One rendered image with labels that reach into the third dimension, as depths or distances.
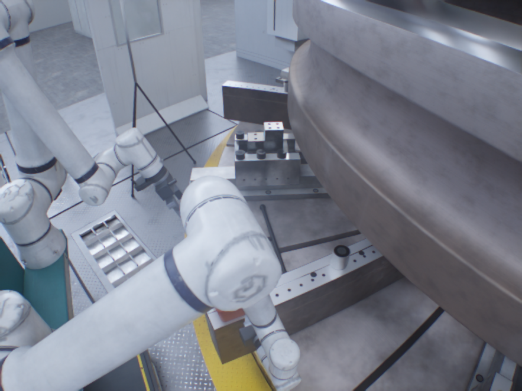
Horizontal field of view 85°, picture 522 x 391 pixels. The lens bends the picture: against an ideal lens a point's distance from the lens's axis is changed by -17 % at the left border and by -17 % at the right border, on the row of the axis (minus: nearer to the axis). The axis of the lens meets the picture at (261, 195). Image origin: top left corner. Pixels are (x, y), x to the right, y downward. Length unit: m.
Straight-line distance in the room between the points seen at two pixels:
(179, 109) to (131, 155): 3.29
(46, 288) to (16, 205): 0.30
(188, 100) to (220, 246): 4.08
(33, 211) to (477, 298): 1.53
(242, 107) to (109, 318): 3.00
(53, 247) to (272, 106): 2.48
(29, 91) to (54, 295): 0.65
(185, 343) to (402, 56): 1.89
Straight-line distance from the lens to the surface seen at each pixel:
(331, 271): 1.59
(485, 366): 2.01
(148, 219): 2.92
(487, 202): 1.26
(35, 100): 1.01
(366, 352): 1.84
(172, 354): 2.16
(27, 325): 0.90
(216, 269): 0.46
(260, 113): 3.36
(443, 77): 1.06
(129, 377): 1.81
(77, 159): 1.04
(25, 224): 1.24
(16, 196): 1.23
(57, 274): 1.30
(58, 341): 0.66
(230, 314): 1.36
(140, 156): 1.12
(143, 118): 4.22
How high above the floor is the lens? 1.94
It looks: 40 degrees down
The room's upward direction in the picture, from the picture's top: straight up
